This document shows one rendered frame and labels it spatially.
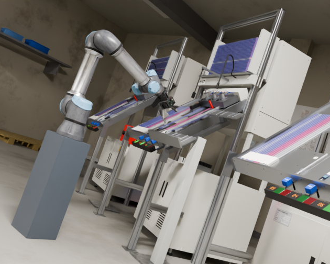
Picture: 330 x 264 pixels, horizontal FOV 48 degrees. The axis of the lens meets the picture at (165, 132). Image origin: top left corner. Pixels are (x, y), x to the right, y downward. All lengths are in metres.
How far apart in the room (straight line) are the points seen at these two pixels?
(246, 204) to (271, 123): 0.62
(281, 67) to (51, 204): 1.86
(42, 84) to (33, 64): 0.41
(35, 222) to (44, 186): 0.19
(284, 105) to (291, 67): 0.28
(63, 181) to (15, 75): 4.97
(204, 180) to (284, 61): 1.08
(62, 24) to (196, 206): 5.33
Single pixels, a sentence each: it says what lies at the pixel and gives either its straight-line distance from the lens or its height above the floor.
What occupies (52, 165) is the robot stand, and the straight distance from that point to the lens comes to 1.99.
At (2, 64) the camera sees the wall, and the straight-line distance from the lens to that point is 6.79.
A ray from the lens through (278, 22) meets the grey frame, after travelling 2.84.
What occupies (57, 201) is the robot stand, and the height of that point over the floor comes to 0.21.
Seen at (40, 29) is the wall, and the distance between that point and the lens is 7.05.
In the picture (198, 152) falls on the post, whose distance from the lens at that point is 2.23.
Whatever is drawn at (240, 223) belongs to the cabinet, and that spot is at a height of 0.35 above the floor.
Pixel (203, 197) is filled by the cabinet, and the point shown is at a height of 0.45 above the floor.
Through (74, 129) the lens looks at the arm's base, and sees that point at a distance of 2.02.
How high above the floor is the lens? 0.64
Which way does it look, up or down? 3 degrees up
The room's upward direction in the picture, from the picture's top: 20 degrees clockwise
